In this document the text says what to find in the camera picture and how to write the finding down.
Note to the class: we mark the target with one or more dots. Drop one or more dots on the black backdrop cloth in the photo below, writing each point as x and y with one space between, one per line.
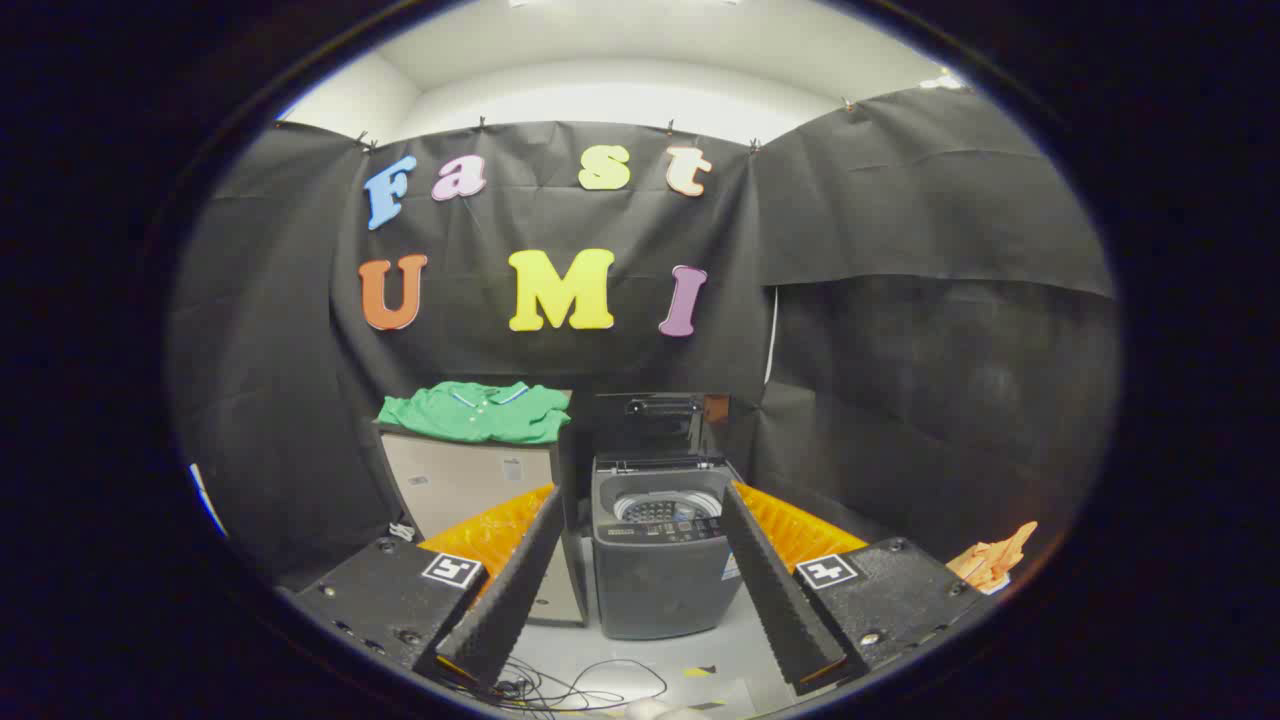
900 350

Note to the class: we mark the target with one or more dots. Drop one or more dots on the white and blue strip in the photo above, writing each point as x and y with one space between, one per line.
207 500

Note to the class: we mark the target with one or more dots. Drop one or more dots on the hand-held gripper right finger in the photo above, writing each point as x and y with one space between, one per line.
775 600

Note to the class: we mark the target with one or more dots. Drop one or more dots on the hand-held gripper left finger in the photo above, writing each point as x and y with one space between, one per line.
510 600

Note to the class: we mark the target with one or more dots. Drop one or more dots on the dark grey washing machine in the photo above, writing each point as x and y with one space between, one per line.
650 590

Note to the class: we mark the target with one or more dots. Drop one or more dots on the green polo shirt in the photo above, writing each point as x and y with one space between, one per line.
500 415

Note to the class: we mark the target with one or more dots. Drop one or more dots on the grey cabinet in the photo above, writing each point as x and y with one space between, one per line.
460 480

